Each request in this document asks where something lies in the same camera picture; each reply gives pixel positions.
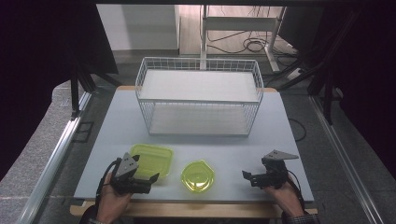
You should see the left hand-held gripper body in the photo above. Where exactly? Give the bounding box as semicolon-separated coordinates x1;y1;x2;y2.
109;151;152;195

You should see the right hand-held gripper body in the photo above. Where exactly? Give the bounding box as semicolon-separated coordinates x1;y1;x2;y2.
261;149;300;190

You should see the green rectangular plastic container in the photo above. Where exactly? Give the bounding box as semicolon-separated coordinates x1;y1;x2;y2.
129;143;175;181

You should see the green round plastic bowl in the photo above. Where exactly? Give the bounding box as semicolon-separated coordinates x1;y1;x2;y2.
180;159;216;194

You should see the white wire basket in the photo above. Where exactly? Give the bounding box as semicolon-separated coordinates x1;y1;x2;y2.
134;56;265;138

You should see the person's right hand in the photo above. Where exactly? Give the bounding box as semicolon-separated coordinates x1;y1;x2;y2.
262;176;306;218

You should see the person's left hand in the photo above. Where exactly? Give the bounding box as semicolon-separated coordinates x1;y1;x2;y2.
96;172;134;224

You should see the black metal stand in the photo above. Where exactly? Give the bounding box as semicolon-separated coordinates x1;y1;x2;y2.
69;62;122;120
276;12;359;125

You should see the white power strip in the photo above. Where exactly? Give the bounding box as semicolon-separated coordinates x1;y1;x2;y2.
286;67;303;81

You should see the white cabinet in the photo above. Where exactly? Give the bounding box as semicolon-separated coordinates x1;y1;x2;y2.
96;4;181;51

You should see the dark curtain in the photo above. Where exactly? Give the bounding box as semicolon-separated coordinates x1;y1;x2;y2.
311;0;396;181
0;0;120;181

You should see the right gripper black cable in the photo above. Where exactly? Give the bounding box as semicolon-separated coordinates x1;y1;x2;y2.
288;169;307;216

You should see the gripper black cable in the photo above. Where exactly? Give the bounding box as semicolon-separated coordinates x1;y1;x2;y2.
95;157;123;203
288;169;307;216

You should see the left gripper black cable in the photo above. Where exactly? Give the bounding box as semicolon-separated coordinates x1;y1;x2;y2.
95;157;123;203

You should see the black looped floor cable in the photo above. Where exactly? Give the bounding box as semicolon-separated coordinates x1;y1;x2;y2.
288;118;307;143

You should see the aluminium rail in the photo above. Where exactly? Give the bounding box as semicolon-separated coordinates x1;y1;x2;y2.
15;91;92;224
309;94;382;224

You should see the black floor cable bundle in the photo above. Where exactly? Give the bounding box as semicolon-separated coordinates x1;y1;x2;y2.
206;31;300;59

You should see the white metal desk frame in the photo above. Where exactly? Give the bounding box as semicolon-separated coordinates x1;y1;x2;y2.
199;4;288;73

